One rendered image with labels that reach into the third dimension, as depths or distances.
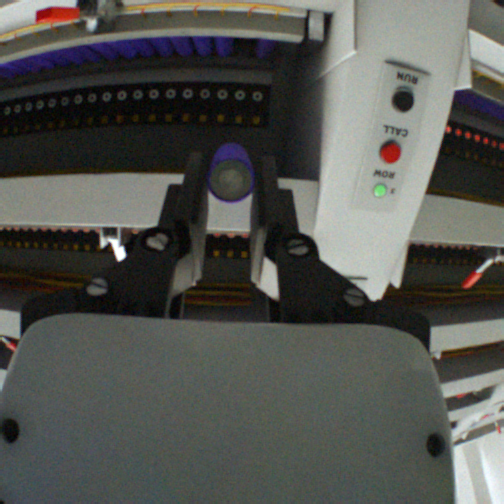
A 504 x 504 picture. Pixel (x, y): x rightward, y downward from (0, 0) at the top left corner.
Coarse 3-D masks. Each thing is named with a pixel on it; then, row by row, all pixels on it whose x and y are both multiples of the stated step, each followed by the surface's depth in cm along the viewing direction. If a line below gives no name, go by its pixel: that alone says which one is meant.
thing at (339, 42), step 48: (0, 0) 13; (48, 0) 15; (144, 0) 18; (192, 0) 19; (240, 0) 19; (288, 0) 19; (336, 0) 18; (288, 48) 31; (336, 48) 20; (0, 96) 31
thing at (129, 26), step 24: (72, 24) 18; (120, 24) 20; (144, 24) 20; (168, 24) 20; (192, 24) 20; (216, 24) 21; (240, 24) 21; (264, 24) 21; (288, 24) 21; (0, 48) 19; (24, 48) 19; (48, 48) 20
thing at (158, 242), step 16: (144, 240) 9; (160, 240) 9; (176, 240) 9; (144, 256) 8; (160, 256) 8; (176, 256) 9; (128, 272) 8; (144, 272) 8; (160, 272) 8; (128, 288) 8; (144, 288) 8; (160, 288) 8; (128, 304) 7; (144, 304) 7; (160, 304) 7; (176, 304) 10
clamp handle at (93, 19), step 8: (48, 8) 11; (56, 8) 11; (64, 8) 12; (72, 8) 13; (40, 16) 11; (48, 16) 11; (56, 16) 12; (64, 16) 12; (72, 16) 13; (80, 16) 14; (88, 16) 15; (96, 16) 16; (88, 24) 17; (96, 24) 17
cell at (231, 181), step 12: (228, 144) 16; (216, 156) 13; (228, 156) 12; (240, 156) 12; (216, 168) 12; (228, 168) 12; (240, 168) 12; (252, 168) 12; (216, 180) 12; (228, 180) 12; (240, 180) 12; (252, 180) 12; (216, 192) 12; (228, 192) 12; (240, 192) 12
